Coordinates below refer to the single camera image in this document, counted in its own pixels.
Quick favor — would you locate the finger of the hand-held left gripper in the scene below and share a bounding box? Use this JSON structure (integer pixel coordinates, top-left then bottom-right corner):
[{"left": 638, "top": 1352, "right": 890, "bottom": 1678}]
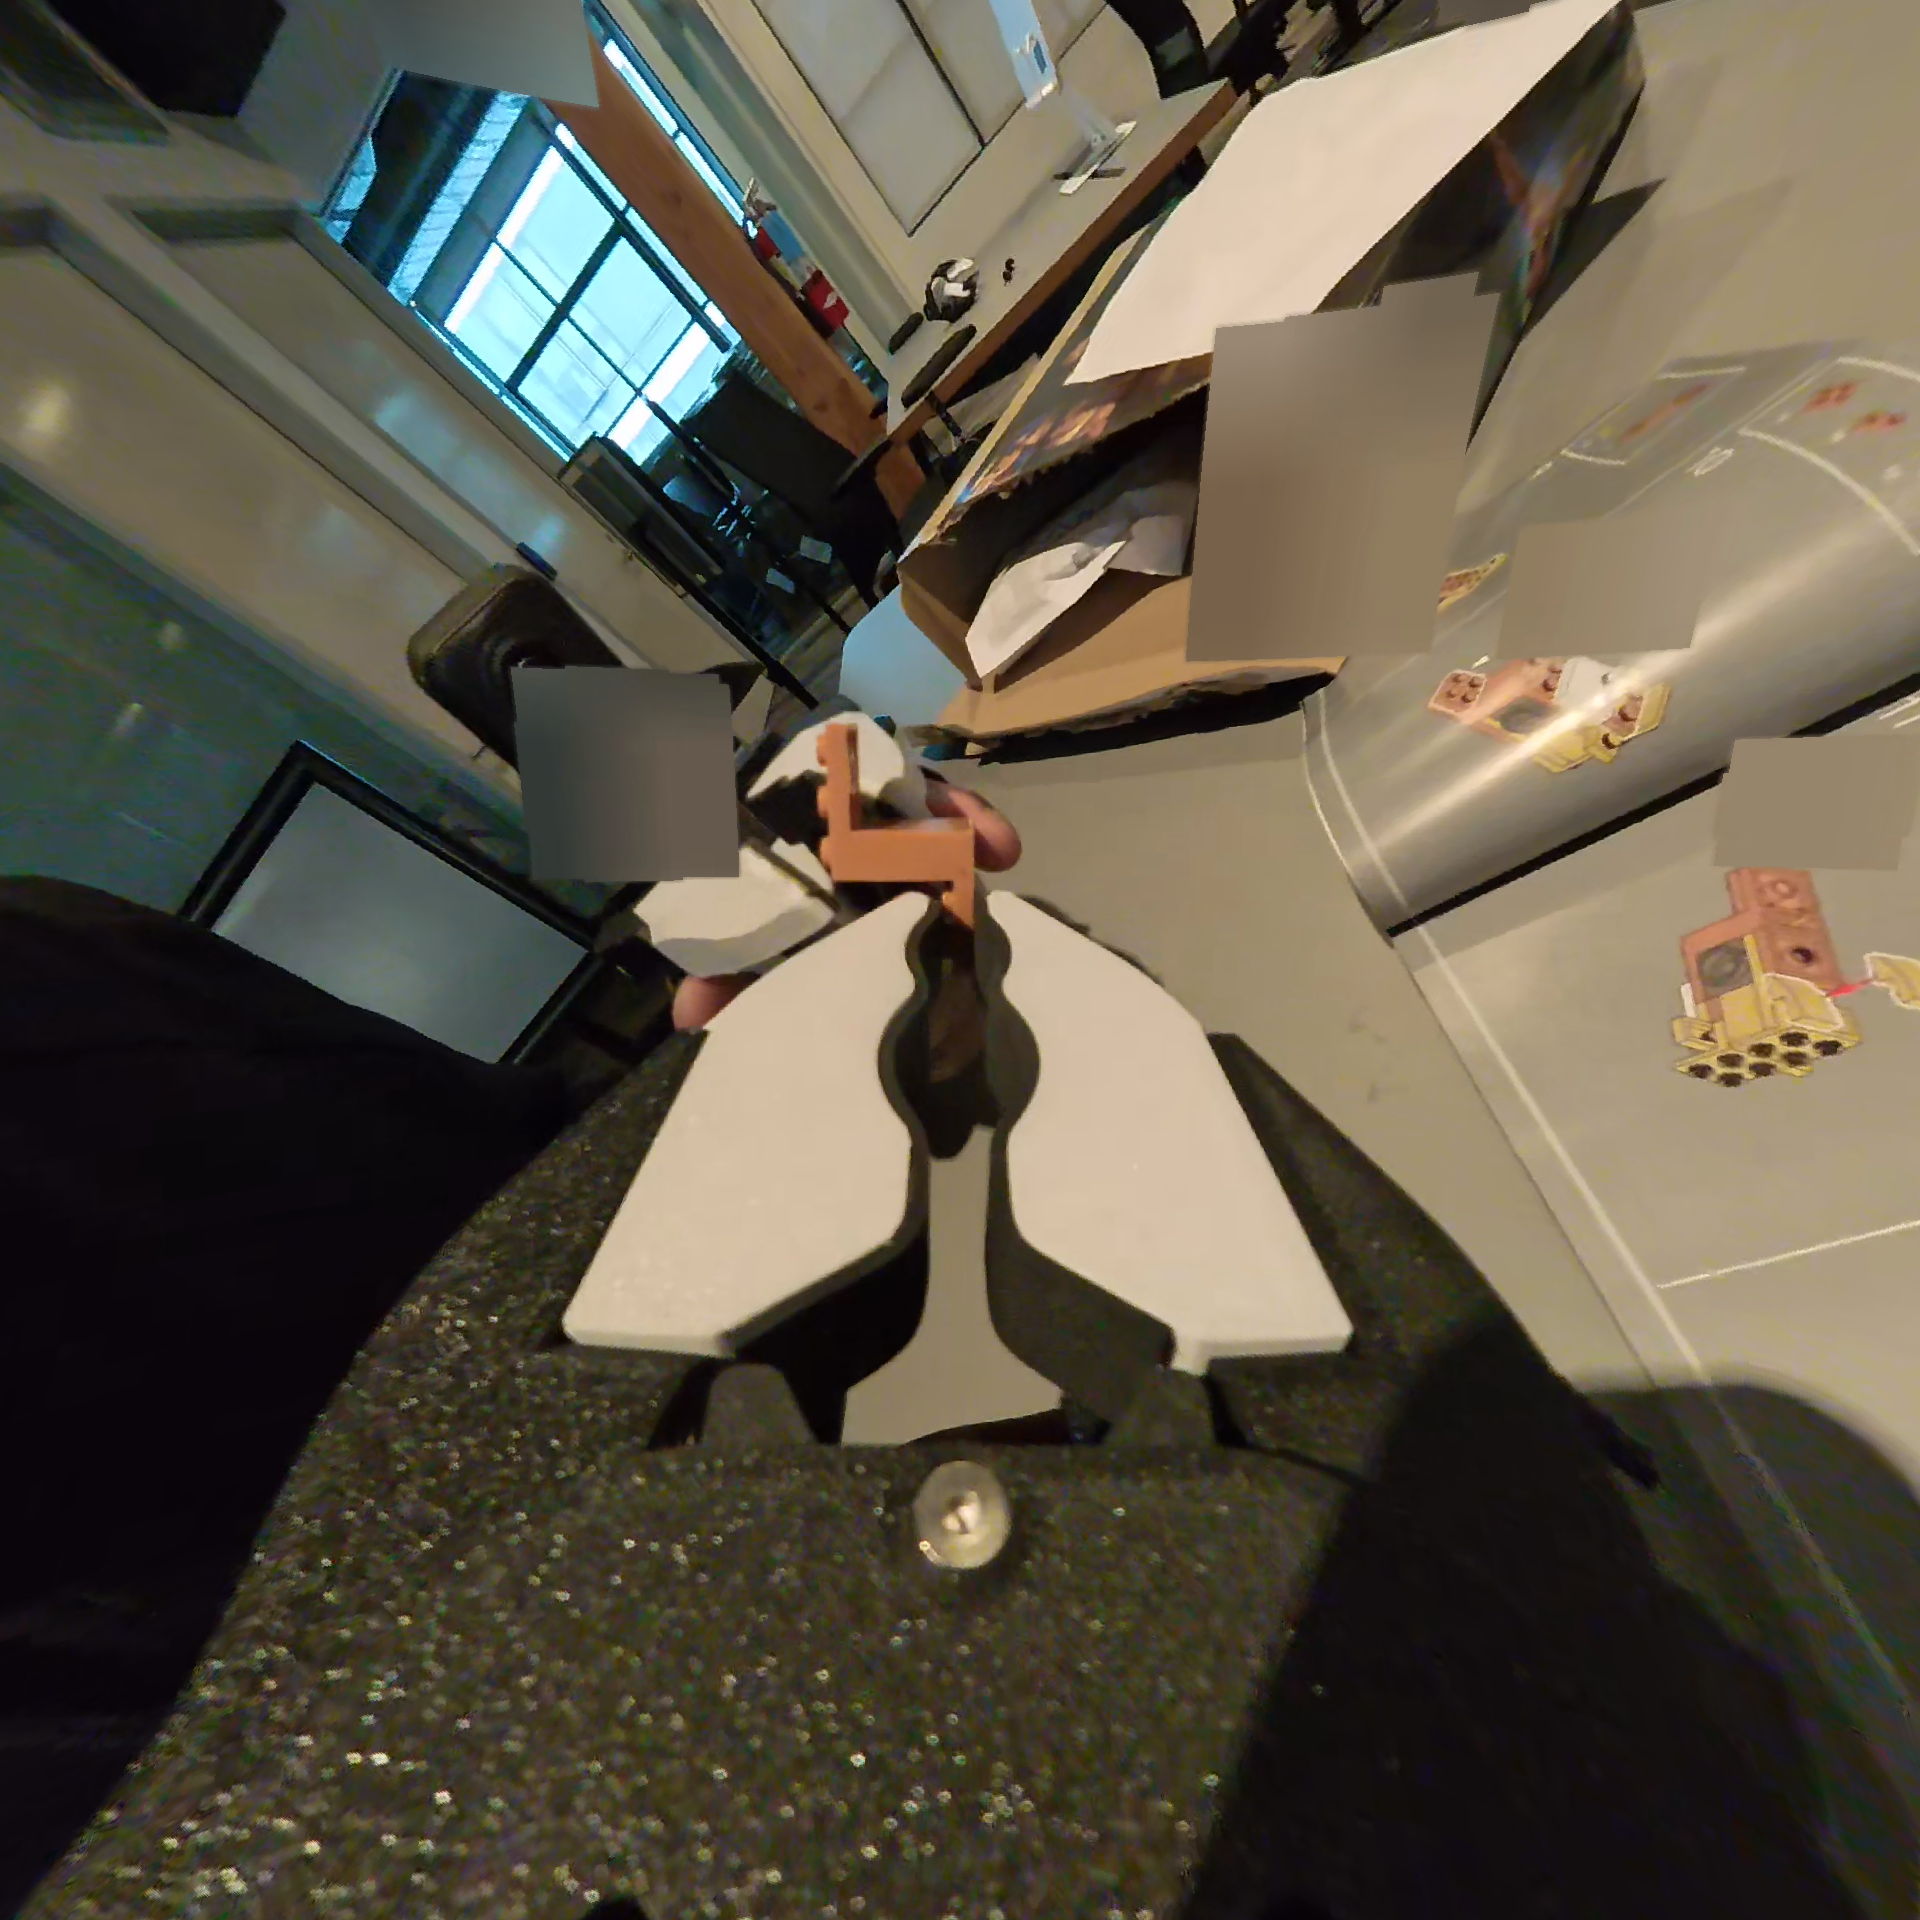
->
[
  {"left": 742, "top": 718, "right": 939, "bottom": 830},
  {"left": 634, "top": 844, "right": 846, "bottom": 981}
]

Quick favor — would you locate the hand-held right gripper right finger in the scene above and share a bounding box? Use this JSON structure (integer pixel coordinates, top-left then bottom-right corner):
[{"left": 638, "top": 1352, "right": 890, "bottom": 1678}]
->
[{"left": 976, "top": 892, "right": 1355, "bottom": 1375}]

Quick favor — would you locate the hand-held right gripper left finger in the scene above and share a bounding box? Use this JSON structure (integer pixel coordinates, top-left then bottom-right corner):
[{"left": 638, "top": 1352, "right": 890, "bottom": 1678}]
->
[{"left": 559, "top": 892, "right": 964, "bottom": 1356}]

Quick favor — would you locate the brown angled toy brick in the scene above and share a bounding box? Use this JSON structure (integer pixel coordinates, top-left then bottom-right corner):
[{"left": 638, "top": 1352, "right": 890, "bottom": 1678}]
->
[{"left": 814, "top": 720, "right": 995, "bottom": 1087}]

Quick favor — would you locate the printed cardboard box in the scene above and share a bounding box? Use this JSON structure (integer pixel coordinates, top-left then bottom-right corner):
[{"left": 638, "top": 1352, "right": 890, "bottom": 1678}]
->
[{"left": 895, "top": 0, "right": 1643, "bottom": 740}]

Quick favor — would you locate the grey desk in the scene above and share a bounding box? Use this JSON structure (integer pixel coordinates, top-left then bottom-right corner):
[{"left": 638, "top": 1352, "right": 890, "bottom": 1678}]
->
[{"left": 838, "top": 151, "right": 1920, "bottom": 1920}]

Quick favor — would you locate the crumpled white paper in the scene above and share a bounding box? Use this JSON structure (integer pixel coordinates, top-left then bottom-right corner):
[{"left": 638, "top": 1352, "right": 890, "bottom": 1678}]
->
[{"left": 964, "top": 478, "right": 1197, "bottom": 680}]

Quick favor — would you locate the dark framed screen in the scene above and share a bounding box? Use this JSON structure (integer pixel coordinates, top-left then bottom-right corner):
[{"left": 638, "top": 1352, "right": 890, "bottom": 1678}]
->
[{"left": 181, "top": 738, "right": 608, "bottom": 1069}]

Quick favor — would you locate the black office chair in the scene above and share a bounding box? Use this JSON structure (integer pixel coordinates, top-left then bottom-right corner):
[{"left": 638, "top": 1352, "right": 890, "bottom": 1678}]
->
[{"left": 682, "top": 368, "right": 909, "bottom": 707}]

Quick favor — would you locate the large window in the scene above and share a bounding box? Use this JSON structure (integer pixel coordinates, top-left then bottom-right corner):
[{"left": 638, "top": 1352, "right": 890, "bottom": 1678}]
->
[{"left": 322, "top": 67, "right": 752, "bottom": 459}]

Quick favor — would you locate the grey instruction booklet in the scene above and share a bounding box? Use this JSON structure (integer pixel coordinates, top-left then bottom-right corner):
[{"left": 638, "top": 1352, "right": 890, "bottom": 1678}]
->
[{"left": 1299, "top": 343, "right": 1920, "bottom": 1502}]

